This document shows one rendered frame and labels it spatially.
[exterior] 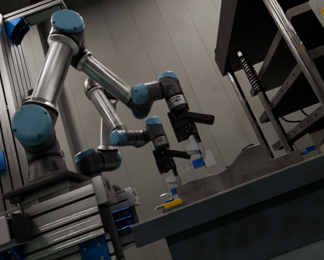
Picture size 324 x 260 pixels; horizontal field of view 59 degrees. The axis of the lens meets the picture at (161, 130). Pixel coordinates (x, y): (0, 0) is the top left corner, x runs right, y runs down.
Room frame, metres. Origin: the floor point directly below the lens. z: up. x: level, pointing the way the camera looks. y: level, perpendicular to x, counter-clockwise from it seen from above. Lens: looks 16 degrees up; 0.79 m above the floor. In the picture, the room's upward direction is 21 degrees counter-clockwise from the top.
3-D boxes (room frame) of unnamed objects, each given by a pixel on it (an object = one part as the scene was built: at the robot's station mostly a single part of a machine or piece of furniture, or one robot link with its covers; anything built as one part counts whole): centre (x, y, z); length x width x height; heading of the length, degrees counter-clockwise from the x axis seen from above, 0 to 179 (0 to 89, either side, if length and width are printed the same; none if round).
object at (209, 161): (1.04, -0.07, 0.93); 0.13 x 0.05 x 0.05; 89
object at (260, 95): (2.02, -0.78, 1.10); 0.05 x 0.05 x 1.30
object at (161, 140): (1.33, 0.03, 1.12); 0.08 x 0.08 x 0.05
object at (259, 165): (1.27, -0.22, 0.87); 0.50 x 0.26 x 0.14; 89
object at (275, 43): (1.84, -1.18, 1.51); 1.10 x 0.70 x 0.05; 179
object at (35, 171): (0.99, 0.44, 1.09); 0.15 x 0.15 x 0.10
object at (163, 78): (1.04, -0.09, 1.25); 0.09 x 0.08 x 0.11; 110
